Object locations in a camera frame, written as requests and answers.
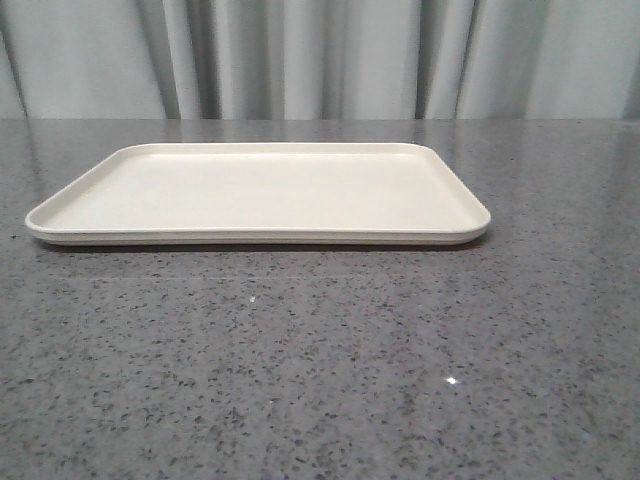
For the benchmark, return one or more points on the cream rectangular plastic tray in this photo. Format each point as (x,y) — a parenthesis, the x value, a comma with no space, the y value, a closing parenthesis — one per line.
(272,192)

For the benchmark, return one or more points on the grey pleated curtain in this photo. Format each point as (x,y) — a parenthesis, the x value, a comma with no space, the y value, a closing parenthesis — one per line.
(311,60)

